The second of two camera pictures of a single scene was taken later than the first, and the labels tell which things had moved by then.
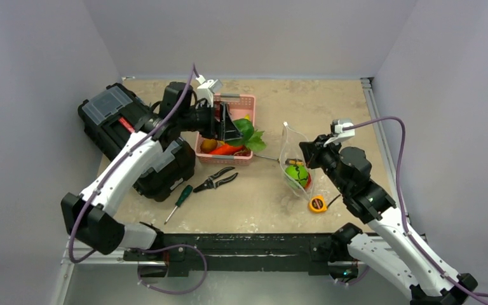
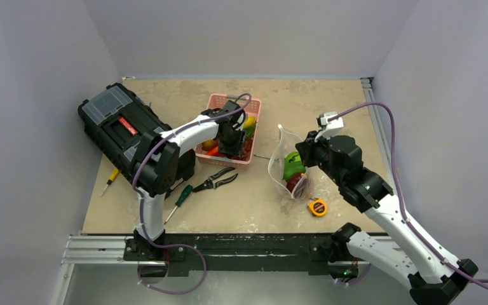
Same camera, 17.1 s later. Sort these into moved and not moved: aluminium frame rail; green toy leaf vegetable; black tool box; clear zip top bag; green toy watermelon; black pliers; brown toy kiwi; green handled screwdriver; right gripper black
Moved: green toy leaf vegetable; clear zip top bag; green toy watermelon
Not moved: black pliers; aluminium frame rail; black tool box; right gripper black; green handled screwdriver; brown toy kiwi
